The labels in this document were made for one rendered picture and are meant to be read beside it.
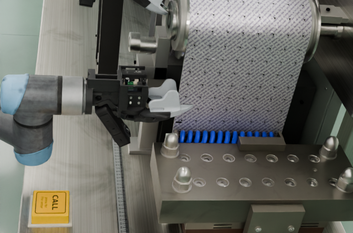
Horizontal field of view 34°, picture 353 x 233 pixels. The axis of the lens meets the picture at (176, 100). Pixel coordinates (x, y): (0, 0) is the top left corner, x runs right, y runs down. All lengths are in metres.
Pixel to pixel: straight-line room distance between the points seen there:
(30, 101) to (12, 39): 2.43
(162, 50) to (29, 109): 0.28
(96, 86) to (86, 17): 0.78
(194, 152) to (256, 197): 0.16
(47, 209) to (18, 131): 0.16
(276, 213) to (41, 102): 0.47
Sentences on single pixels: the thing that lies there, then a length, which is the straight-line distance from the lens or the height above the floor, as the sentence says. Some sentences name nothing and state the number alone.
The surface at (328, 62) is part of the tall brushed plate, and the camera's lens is 1.25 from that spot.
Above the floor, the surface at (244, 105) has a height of 1.10.
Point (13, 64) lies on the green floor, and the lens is 3.28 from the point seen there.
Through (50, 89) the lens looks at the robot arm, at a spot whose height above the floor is 1.14.
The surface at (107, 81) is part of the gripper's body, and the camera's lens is 1.08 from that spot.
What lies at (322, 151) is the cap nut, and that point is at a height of 1.04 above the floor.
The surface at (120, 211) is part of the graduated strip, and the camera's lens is 1.19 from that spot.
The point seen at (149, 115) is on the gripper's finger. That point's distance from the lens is 1.11.
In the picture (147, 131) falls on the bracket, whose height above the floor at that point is 0.96.
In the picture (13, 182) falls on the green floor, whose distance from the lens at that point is 2.55.
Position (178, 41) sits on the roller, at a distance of 1.08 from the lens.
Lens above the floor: 1.76
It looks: 35 degrees down
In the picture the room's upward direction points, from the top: 9 degrees clockwise
